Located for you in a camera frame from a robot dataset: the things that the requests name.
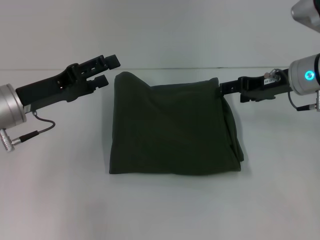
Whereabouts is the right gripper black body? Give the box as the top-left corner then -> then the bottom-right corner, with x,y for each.
237,72 -> 292,103

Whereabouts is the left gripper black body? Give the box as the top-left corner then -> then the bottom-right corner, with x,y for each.
15,63 -> 87,111

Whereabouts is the dark green t-shirt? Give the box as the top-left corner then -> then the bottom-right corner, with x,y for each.
109,71 -> 245,175

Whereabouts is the left gripper cable with plug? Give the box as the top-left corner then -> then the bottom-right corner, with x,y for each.
1,111 -> 56,154

